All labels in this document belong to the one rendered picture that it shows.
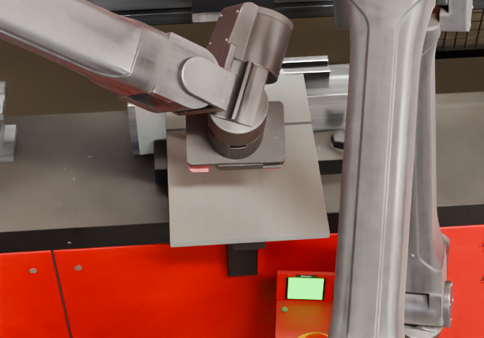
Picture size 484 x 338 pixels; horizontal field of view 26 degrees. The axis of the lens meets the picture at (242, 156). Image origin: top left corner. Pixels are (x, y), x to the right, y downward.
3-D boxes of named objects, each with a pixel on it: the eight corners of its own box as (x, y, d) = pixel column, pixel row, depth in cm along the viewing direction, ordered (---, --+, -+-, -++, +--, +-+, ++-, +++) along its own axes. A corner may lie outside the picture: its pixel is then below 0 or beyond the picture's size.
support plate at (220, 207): (170, 247, 118) (170, 242, 117) (164, 86, 135) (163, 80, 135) (329, 238, 119) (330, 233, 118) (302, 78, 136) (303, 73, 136)
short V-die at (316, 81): (176, 95, 137) (176, 78, 135) (176, 79, 139) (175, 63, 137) (328, 87, 138) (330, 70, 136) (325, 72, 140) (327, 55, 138)
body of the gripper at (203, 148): (185, 108, 110) (184, 87, 103) (281, 105, 111) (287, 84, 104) (186, 169, 109) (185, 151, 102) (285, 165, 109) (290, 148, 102)
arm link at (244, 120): (199, 121, 96) (259, 138, 96) (221, 52, 98) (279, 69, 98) (200, 139, 103) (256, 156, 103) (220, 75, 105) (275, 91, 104)
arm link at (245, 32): (129, 94, 99) (177, 86, 92) (165, -15, 101) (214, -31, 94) (227, 140, 105) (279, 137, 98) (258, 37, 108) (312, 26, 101)
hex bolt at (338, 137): (332, 152, 139) (333, 143, 138) (329, 137, 141) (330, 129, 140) (352, 150, 139) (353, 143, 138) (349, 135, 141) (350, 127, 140)
